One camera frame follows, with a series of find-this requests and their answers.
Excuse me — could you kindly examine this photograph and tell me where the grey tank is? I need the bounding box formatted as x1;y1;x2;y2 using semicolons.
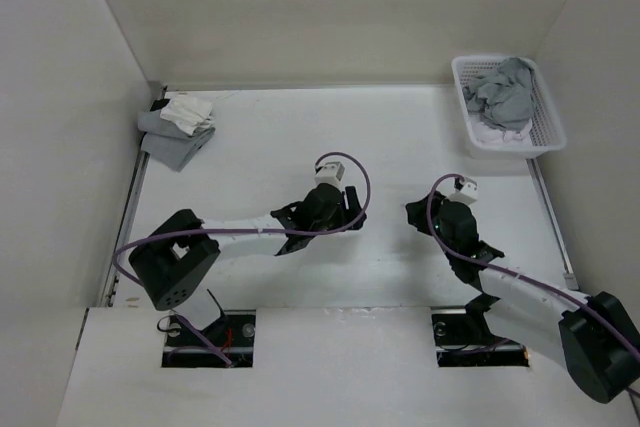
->
462;57;534;132
137;111;215;172

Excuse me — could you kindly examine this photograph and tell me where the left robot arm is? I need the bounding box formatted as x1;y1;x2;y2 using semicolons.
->
128;183;367;346

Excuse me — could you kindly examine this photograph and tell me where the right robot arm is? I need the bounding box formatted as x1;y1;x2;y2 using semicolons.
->
405;193;639;404

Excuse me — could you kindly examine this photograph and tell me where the white tank top in basket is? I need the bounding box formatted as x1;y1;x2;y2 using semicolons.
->
471;118;532;145

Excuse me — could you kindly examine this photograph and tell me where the folded white tank top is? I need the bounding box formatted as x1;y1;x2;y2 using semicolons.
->
160;96;215;137

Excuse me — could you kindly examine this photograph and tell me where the folded grey tank top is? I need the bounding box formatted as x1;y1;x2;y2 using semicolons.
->
137;111;215;172

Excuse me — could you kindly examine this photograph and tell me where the white plastic basket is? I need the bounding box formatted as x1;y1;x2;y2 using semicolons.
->
451;54;567;159

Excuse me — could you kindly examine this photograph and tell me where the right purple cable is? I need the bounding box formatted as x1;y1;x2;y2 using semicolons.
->
426;173;640;398

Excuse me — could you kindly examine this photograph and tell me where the purple cable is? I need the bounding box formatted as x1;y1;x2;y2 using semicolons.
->
426;173;640;398
112;151;372;367

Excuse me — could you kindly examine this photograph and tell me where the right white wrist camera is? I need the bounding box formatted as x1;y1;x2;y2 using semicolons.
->
447;177;479;206

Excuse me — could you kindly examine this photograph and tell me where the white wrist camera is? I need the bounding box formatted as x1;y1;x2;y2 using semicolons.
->
447;177;479;206
314;161;345;189

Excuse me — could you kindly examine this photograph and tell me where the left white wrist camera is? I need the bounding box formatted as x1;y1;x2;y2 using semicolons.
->
314;161;345;189

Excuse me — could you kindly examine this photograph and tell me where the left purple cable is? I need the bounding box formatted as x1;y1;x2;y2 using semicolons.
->
112;151;372;367

